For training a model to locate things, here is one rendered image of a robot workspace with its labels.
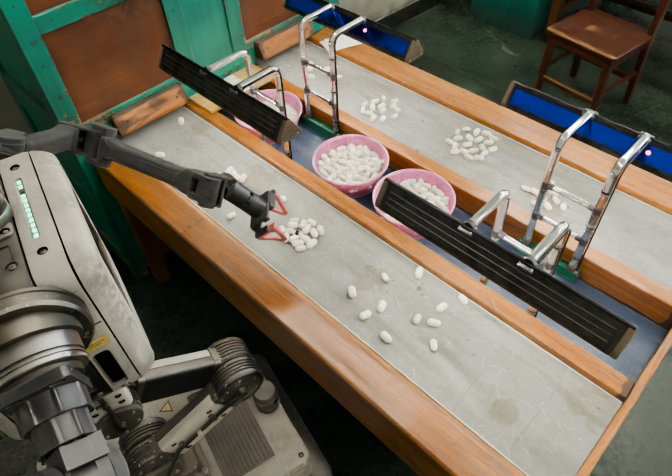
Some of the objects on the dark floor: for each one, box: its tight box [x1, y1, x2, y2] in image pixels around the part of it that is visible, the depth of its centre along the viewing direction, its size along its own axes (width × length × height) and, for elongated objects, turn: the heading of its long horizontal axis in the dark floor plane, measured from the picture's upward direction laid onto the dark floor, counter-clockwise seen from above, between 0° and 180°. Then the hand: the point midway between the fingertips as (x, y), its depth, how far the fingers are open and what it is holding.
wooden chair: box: [535, 0, 672, 112], centre depth 301 cm, size 44×43×91 cm
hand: (283, 225), depth 150 cm, fingers open, 9 cm apart
